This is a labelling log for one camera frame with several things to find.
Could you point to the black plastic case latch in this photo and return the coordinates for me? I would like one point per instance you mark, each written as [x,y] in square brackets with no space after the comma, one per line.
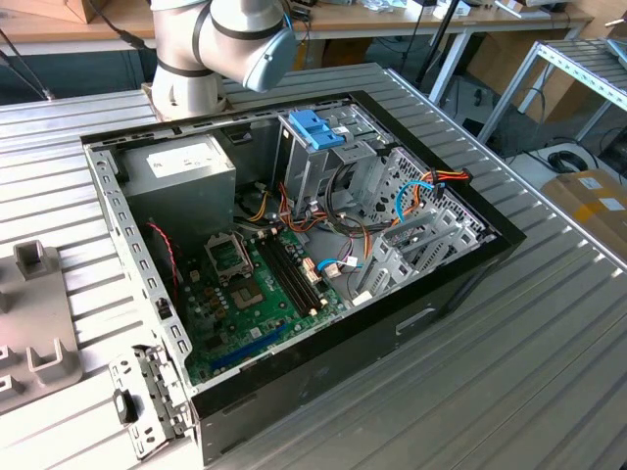
[241,137]

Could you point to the grey metal drive cage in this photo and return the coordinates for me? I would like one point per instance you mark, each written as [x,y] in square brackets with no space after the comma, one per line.
[299,171]

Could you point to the grey parts rack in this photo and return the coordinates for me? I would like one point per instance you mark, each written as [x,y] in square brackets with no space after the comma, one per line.
[34,313]

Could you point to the wooden box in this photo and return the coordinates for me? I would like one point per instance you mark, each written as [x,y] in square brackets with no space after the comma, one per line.
[73,10]

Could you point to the blue plastic bay latch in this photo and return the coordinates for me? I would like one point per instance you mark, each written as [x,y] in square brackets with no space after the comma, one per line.
[313,129]

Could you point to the cardboard box with labels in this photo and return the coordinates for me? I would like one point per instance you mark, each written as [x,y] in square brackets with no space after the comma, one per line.
[588,215]

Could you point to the CPU socket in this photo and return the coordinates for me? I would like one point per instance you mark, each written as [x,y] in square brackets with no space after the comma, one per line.
[249,295]

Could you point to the grey expansion bracket clamp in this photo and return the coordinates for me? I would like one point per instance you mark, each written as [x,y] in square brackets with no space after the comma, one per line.
[161,391]

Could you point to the brown square base plate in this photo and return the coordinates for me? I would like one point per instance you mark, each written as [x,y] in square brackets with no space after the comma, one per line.
[147,93]

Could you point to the white board power connector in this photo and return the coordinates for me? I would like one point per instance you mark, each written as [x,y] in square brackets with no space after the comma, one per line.
[312,271]

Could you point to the grey power supply unit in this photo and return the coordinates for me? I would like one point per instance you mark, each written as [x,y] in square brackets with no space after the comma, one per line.
[181,201]

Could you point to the black tripod pole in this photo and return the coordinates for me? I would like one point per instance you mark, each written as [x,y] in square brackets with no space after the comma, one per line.
[441,34]

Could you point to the grey metal disk bay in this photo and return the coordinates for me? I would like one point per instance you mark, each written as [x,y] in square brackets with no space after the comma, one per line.
[392,254]

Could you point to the black RAM slot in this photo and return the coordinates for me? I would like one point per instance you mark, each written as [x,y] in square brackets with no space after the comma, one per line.
[297,271]
[291,271]
[279,271]
[285,271]

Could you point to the white metal slat rack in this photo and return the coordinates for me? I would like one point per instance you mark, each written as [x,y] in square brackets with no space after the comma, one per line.
[578,63]

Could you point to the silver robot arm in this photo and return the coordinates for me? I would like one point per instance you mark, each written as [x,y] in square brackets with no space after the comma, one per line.
[196,29]

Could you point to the wooden top desk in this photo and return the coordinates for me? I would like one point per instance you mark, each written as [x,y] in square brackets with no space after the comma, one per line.
[343,22]

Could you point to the green motherboard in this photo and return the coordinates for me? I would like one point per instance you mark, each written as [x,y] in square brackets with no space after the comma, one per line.
[245,323]

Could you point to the black open PC case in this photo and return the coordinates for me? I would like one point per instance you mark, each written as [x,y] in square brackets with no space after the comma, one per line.
[343,372]

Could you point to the blue expansion slot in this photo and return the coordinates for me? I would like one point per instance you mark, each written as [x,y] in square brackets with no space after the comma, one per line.
[250,346]

